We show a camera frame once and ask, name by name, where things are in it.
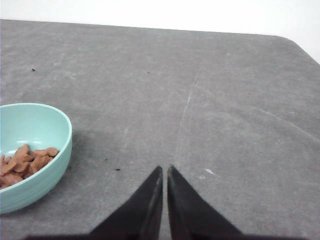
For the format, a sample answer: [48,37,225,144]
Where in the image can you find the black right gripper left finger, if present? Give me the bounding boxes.
[90,166,163,240]

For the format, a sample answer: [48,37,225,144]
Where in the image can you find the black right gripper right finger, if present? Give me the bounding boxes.
[166,164,245,240]

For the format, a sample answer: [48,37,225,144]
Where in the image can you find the brown beef cubes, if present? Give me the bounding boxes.
[0,144,60,189]

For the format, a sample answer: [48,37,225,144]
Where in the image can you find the teal ceramic bowl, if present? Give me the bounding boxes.
[0,103,73,214]

